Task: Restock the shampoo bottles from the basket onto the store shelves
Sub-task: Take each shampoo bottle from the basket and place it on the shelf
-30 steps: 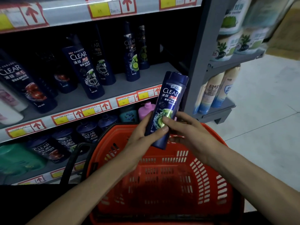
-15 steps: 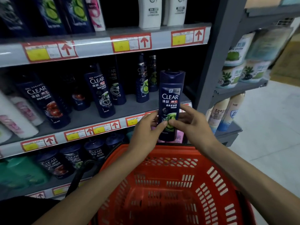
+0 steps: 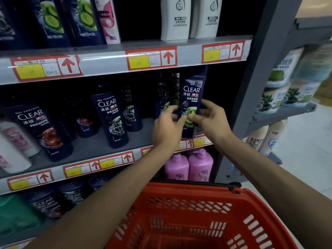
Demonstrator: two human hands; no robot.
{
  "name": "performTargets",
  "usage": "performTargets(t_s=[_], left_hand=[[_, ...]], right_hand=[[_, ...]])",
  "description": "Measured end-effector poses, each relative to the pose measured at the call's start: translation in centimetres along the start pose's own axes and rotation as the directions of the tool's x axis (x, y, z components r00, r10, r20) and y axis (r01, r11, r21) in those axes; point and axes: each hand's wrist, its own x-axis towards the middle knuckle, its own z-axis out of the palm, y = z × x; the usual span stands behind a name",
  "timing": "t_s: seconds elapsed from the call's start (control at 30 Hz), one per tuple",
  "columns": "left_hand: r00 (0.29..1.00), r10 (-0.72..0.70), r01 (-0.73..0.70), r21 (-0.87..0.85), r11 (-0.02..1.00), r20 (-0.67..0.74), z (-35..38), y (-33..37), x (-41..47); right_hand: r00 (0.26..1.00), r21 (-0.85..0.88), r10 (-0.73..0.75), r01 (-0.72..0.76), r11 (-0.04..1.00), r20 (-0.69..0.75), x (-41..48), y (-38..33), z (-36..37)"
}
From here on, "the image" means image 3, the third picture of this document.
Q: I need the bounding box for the grey end rack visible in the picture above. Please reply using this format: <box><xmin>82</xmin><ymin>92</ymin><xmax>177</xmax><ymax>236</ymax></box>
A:
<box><xmin>215</xmin><ymin>0</ymin><xmax>332</xmax><ymax>184</ymax></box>

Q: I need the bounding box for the white blue tube bottle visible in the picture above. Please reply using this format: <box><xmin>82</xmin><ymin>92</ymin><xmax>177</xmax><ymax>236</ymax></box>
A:
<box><xmin>258</xmin><ymin>119</ymin><xmax>288</xmax><ymax>156</ymax></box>
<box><xmin>245</xmin><ymin>124</ymin><xmax>270</xmax><ymax>151</ymax></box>

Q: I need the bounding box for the person's left hand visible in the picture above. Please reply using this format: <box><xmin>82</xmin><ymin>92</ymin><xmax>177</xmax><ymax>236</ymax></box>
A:
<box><xmin>152</xmin><ymin>105</ymin><xmax>188</xmax><ymax>156</ymax></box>

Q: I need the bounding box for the dark red-label shampoo bottle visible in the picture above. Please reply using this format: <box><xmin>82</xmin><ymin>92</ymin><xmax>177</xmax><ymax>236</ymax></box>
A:
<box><xmin>91</xmin><ymin>91</ymin><xmax>129</xmax><ymax>149</ymax></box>
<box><xmin>74</xmin><ymin>101</ymin><xmax>100</xmax><ymax>139</ymax></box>
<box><xmin>4</xmin><ymin>103</ymin><xmax>74</xmax><ymax>163</ymax></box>

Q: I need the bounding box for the navy black Clear bottle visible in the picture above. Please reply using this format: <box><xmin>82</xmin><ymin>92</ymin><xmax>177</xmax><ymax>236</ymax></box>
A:
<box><xmin>120</xmin><ymin>85</ymin><xmax>144</xmax><ymax>132</ymax></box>

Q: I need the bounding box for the grey metal store shelving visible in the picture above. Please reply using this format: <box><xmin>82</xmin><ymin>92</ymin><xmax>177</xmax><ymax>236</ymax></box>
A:
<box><xmin>0</xmin><ymin>40</ymin><xmax>246</xmax><ymax>249</ymax></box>

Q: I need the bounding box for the white jar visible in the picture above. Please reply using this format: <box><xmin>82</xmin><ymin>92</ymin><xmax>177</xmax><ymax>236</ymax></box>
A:
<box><xmin>281</xmin><ymin>80</ymin><xmax>323</xmax><ymax>109</ymax></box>
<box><xmin>266</xmin><ymin>47</ymin><xmax>304</xmax><ymax>89</ymax></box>
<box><xmin>255</xmin><ymin>85</ymin><xmax>291</xmax><ymax>115</ymax></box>
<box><xmin>290</xmin><ymin>43</ymin><xmax>332</xmax><ymax>83</ymax></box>

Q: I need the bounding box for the purple pump bottle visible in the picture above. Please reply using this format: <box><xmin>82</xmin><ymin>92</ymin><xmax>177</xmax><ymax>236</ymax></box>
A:
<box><xmin>188</xmin><ymin>148</ymin><xmax>214</xmax><ymax>182</ymax></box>
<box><xmin>164</xmin><ymin>153</ymin><xmax>190</xmax><ymax>181</ymax></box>

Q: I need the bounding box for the orange shopping basket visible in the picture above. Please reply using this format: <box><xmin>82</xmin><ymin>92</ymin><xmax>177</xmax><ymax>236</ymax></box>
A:
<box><xmin>105</xmin><ymin>180</ymin><xmax>299</xmax><ymax>249</ymax></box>

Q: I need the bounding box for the person's right hand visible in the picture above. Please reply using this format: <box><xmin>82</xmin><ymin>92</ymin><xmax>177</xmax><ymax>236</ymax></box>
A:
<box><xmin>187</xmin><ymin>99</ymin><xmax>234</xmax><ymax>147</ymax></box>

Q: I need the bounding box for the person's left forearm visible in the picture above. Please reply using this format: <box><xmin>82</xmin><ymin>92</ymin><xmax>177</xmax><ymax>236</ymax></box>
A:
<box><xmin>26</xmin><ymin>145</ymin><xmax>177</xmax><ymax>249</ymax></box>

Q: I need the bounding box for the grey store shelf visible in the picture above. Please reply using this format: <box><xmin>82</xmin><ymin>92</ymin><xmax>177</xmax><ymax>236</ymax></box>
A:
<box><xmin>0</xmin><ymin>0</ymin><xmax>304</xmax><ymax>249</ymax></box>

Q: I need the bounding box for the white curvy bottle gold cap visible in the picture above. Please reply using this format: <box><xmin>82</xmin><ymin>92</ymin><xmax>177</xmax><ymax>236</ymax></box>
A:
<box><xmin>188</xmin><ymin>0</ymin><xmax>198</xmax><ymax>39</ymax></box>
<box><xmin>160</xmin><ymin>0</ymin><xmax>192</xmax><ymax>41</ymax></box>
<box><xmin>193</xmin><ymin>0</ymin><xmax>223</xmax><ymax>39</ymax></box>

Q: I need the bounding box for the row of large navy bottles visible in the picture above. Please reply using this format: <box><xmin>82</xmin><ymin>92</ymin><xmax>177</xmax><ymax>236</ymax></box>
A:
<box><xmin>0</xmin><ymin>0</ymin><xmax>107</xmax><ymax>49</ymax></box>

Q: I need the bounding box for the person's right forearm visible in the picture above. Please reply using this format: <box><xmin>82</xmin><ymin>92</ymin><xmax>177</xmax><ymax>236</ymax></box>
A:
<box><xmin>216</xmin><ymin>133</ymin><xmax>332</xmax><ymax>249</ymax></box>

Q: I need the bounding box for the white bottle red label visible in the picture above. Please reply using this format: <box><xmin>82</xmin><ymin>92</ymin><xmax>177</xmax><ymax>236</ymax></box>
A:
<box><xmin>93</xmin><ymin>0</ymin><xmax>122</xmax><ymax>45</ymax></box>

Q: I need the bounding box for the navy round bottle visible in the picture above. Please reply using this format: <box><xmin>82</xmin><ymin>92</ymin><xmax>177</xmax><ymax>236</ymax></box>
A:
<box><xmin>23</xmin><ymin>188</ymin><xmax>65</xmax><ymax>220</ymax></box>
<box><xmin>57</xmin><ymin>180</ymin><xmax>87</xmax><ymax>206</ymax></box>
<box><xmin>88</xmin><ymin>175</ymin><xmax>112</xmax><ymax>192</ymax></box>

